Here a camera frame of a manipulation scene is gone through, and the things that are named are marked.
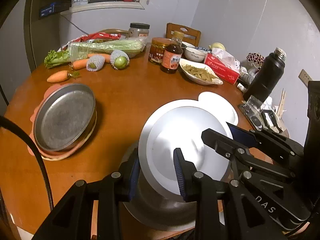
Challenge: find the black-lid plastic jar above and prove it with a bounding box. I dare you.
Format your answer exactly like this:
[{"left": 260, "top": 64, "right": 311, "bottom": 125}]
[{"left": 128, "top": 23, "right": 150, "bottom": 40}]

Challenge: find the middle carrot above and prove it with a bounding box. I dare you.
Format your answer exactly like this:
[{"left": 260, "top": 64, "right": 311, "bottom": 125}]
[{"left": 70, "top": 59, "right": 88, "bottom": 70}]

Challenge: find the grey metal bowl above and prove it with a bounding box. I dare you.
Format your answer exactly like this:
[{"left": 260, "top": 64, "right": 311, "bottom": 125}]
[{"left": 120, "top": 142, "right": 226, "bottom": 232}]

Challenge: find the black cable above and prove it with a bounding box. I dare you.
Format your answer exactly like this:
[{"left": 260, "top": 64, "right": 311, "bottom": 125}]
[{"left": 0, "top": 115, "right": 54, "bottom": 212}]

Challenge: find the blue box on ledge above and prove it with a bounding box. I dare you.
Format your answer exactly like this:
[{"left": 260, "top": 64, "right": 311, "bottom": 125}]
[{"left": 39, "top": 2, "right": 62, "bottom": 18}]

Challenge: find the foam-netted green fruit right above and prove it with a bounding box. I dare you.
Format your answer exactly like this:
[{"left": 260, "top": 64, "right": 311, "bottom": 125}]
[{"left": 110, "top": 50, "right": 130, "bottom": 70}]

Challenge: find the grey refrigerator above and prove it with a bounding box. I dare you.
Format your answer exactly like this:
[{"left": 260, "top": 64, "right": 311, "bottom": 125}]
[{"left": 1, "top": 0, "right": 60, "bottom": 101}]

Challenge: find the chili sauce glass jar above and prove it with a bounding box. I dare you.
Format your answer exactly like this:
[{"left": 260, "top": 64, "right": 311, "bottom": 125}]
[{"left": 149, "top": 37, "right": 171, "bottom": 64}]

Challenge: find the rear carrot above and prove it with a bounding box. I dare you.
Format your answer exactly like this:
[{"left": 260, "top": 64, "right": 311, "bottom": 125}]
[{"left": 87, "top": 53, "right": 111, "bottom": 63}]

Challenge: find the foam-netted green fruit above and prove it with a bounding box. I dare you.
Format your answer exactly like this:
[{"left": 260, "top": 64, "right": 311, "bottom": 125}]
[
  {"left": 86, "top": 58, "right": 105, "bottom": 72},
  {"left": 110, "top": 50, "right": 130, "bottom": 70}
]

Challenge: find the front carrot with greens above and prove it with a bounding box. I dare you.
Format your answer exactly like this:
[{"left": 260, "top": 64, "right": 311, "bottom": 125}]
[{"left": 47, "top": 70, "right": 79, "bottom": 83}]

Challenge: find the white dish of pickles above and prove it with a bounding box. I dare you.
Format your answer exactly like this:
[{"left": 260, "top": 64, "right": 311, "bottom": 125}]
[{"left": 179, "top": 59, "right": 223, "bottom": 86}]

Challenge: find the white box on ledge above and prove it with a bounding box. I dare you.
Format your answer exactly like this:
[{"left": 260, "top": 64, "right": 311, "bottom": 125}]
[{"left": 71, "top": 0, "right": 89, "bottom": 7}]

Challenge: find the red snack bag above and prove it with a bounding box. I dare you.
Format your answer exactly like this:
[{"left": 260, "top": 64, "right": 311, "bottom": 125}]
[{"left": 72, "top": 32, "right": 121, "bottom": 43}]

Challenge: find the bagged celery bunch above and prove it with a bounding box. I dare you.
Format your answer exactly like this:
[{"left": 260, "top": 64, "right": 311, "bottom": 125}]
[{"left": 44, "top": 37, "right": 146, "bottom": 68}]

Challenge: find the foam-netted green fruit left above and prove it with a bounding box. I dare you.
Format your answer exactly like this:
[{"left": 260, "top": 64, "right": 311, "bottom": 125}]
[{"left": 86, "top": 58, "right": 105, "bottom": 72}]

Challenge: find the grey metal round pan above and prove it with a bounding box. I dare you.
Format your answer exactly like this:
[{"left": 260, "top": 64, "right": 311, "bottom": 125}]
[{"left": 34, "top": 83, "right": 97, "bottom": 152}]

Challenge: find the black thermos flask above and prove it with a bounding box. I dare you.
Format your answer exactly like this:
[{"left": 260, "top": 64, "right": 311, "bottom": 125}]
[{"left": 243, "top": 47, "right": 286, "bottom": 103}]

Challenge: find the small white ceramic bowl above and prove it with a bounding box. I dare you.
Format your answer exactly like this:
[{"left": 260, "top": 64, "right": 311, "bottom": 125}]
[{"left": 184, "top": 47, "right": 206, "bottom": 63}]

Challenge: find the white round plate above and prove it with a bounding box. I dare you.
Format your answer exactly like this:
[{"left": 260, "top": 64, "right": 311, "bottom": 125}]
[{"left": 138, "top": 99, "right": 232, "bottom": 202}]

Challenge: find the red tissue box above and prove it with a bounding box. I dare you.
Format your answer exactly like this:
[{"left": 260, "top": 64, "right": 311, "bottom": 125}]
[{"left": 204, "top": 48, "right": 240, "bottom": 85}]

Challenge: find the dark sauce bottle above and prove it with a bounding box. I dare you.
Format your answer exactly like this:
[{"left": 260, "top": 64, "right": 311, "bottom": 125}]
[{"left": 160, "top": 31, "right": 184, "bottom": 74}]

